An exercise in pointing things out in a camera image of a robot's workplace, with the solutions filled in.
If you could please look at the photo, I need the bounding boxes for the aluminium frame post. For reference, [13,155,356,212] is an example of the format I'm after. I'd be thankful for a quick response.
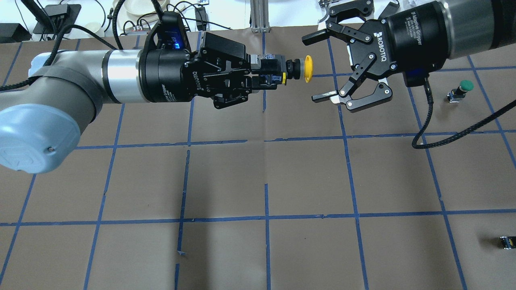
[250,0,270,33]

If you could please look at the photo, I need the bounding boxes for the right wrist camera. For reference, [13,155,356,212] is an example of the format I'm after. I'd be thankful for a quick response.
[402,66,431,87]

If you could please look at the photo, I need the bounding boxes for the white plate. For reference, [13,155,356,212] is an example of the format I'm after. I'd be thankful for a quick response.
[122,0,156,16]

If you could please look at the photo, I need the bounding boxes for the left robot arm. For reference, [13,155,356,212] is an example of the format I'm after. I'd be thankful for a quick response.
[0,33,268,174]

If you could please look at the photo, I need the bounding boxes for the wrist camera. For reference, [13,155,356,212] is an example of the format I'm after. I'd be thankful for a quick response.
[402,66,431,87]
[144,11,191,51]

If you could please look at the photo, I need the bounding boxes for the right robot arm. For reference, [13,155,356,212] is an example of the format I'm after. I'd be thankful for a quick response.
[302,0,515,112]

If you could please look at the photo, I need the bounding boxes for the black power adapter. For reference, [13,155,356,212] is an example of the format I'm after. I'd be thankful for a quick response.
[377,0,400,20]

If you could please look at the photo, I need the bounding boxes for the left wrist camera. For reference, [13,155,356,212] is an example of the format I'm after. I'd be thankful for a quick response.
[144,11,191,51]

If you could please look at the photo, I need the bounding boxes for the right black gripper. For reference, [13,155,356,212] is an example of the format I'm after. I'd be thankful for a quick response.
[302,0,449,113]

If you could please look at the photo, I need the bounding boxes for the green push button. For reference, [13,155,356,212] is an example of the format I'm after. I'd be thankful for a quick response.
[447,80,475,104]

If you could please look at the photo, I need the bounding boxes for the yellow push button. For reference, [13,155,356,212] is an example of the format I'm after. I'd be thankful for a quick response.
[250,55,314,87]

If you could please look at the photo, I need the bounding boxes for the power strip with cables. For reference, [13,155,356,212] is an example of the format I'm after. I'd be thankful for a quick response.
[123,2,232,36]

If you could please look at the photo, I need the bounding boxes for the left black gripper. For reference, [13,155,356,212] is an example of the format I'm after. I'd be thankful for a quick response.
[139,31,267,110]

